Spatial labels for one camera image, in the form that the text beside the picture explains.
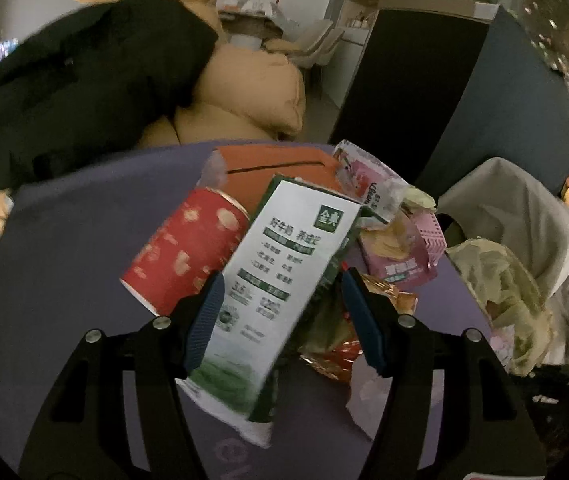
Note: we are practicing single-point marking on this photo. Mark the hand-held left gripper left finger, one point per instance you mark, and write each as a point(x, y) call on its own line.
point(207, 320)

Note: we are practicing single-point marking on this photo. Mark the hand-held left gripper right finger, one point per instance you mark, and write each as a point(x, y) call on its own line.
point(364, 320)

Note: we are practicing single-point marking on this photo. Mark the pink yellow chip packet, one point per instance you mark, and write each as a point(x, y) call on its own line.
point(394, 260)

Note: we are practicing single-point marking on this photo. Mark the white green milk carton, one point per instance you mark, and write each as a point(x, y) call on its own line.
point(284, 260)

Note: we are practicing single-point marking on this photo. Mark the pink white cartoon snack packet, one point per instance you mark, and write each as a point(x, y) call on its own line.
point(364, 180)

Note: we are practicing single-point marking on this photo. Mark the translucent plastic bag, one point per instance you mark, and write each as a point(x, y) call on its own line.
point(504, 285)

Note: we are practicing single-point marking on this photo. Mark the orange carton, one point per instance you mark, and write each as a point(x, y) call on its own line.
point(274, 170)

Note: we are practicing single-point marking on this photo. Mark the green snack wrapper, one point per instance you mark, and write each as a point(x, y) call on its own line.
point(324, 327)

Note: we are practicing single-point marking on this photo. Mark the gold orange foil wrapper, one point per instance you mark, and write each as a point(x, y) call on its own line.
point(334, 357)

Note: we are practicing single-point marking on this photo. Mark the red drink can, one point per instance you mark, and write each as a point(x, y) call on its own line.
point(179, 245)

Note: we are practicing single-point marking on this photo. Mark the white plastic wrapper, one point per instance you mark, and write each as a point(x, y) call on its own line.
point(364, 400)

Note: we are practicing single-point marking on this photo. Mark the grey blanket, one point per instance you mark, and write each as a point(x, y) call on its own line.
point(514, 200)

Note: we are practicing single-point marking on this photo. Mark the dark cabinet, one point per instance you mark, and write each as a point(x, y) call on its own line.
point(429, 85)

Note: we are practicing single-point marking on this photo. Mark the black jacket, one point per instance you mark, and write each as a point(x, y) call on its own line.
point(79, 90)

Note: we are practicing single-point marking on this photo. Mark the beige dining chair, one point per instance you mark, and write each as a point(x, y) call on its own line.
point(314, 42)

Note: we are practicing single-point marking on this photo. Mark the dining table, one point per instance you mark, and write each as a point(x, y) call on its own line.
point(259, 17)

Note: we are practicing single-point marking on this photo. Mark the wooden shelf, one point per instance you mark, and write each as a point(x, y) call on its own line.
point(359, 10)

